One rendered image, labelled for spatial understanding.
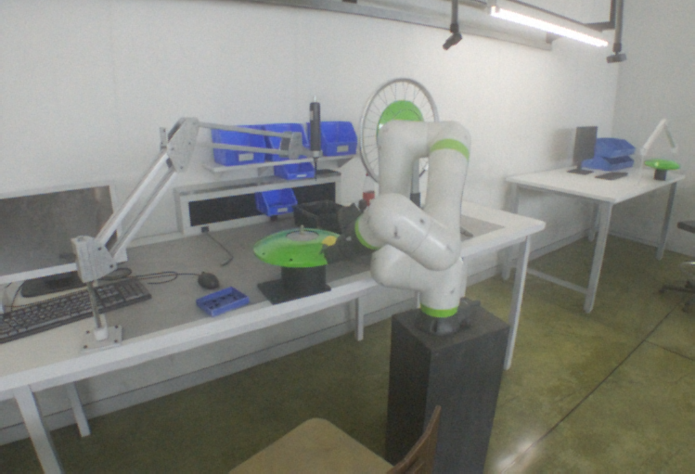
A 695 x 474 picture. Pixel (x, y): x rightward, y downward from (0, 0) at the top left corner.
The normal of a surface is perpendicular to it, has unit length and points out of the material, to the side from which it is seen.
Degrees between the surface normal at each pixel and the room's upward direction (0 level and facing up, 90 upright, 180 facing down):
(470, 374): 90
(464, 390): 90
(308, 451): 0
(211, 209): 90
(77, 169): 90
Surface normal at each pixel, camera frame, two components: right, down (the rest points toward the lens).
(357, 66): 0.56, 0.22
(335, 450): 0.00, -0.96
